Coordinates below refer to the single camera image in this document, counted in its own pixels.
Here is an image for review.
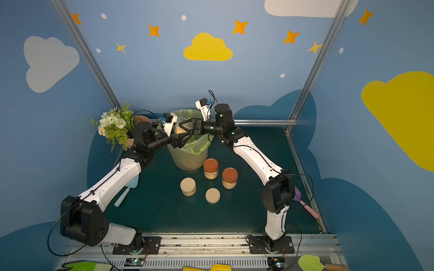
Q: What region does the beige jar lid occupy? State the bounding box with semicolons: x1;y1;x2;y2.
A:
205;188;220;204

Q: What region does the beige-lid oatmeal jar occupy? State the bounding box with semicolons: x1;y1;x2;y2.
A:
174;122;191;135
180;177;197;196

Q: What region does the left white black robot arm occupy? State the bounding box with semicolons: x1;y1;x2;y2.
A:
60;119;204;251

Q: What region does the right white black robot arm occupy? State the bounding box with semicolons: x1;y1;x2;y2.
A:
177;103;296;251

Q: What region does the rear brown-lid oatmeal jar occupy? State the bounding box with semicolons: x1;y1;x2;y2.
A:
203;158;219;180

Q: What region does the brown-lid oatmeal jar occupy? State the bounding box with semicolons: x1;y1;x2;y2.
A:
203;158;219;180
222;167;238;190

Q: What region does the right brown-lid oatmeal jar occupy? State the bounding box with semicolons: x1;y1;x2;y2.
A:
222;167;238;190

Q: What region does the mesh waste bin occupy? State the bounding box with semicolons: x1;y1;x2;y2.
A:
167;145;208;172

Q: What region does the green plastic bin liner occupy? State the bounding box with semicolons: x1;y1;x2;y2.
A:
157;109;214;155

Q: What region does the artificial white flower plant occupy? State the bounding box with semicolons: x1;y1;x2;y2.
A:
89;101;140;151

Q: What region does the light blue spatula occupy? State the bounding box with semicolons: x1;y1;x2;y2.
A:
113;174;140;208

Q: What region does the left controller board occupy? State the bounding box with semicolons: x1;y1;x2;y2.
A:
124;258;145;267

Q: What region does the controller board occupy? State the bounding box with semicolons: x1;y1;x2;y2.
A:
124;258;145;267
267;257;287;271

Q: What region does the yellow scoop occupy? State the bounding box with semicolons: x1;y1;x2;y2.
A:
182;264;232;271

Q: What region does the right controller board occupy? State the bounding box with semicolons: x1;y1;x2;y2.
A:
267;257;287;271

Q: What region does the green tool front left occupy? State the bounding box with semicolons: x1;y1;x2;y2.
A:
57;261;113;271

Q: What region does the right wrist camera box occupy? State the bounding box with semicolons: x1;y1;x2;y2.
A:
195;98;211;121

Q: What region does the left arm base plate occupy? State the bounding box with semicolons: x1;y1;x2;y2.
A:
113;236;162;255

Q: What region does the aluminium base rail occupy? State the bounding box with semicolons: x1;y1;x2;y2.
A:
56;233;348;271

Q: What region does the purple pink-handled scoop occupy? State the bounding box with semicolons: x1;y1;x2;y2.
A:
293;186;320;219

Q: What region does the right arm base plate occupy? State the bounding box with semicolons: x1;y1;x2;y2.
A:
246;235;295;254

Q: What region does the green spatula wooden handle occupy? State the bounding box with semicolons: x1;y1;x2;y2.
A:
297;255;349;271

